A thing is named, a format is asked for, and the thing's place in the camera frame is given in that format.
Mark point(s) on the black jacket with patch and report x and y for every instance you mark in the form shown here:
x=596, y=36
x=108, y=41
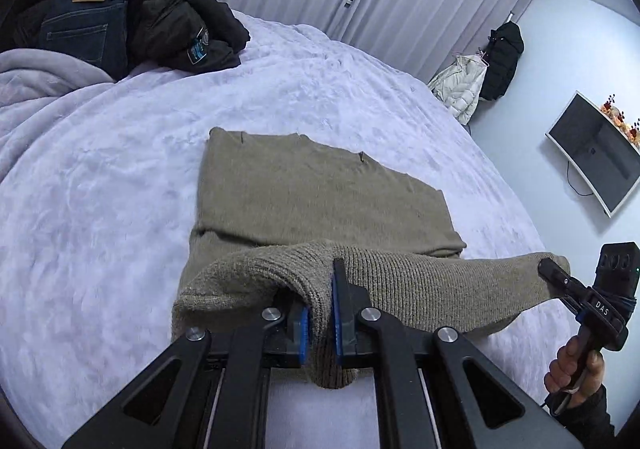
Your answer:
x=185, y=24

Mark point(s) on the autumn flower decoration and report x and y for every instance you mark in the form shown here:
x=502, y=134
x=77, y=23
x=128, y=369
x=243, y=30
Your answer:
x=622, y=116

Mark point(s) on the olive knit sweater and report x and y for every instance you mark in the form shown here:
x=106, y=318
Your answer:
x=320, y=229

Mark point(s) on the wall-mounted television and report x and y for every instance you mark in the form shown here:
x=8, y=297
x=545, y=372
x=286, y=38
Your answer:
x=595, y=154

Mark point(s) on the grey fleece blanket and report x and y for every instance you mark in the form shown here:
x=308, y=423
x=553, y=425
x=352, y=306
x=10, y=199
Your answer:
x=35, y=74

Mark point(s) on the black hanging jacket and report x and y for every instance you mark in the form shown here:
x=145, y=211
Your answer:
x=502, y=61

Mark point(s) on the white puffer jacket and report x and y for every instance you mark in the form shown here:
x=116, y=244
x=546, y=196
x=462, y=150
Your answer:
x=462, y=89

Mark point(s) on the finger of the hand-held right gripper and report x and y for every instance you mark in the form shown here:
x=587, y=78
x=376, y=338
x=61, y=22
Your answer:
x=557, y=276

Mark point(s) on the person's right hand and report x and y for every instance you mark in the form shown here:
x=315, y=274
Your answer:
x=575, y=374

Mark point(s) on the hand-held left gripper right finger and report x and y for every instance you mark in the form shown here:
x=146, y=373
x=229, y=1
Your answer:
x=340, y=314

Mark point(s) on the dark blue jeans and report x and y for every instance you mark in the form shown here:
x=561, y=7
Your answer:
x=87, y=21

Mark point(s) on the person's right forearm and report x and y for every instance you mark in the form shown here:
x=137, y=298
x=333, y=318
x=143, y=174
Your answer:
x=587, y=419

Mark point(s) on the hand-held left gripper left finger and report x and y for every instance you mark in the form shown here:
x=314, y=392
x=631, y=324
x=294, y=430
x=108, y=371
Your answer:
x=300, y=329

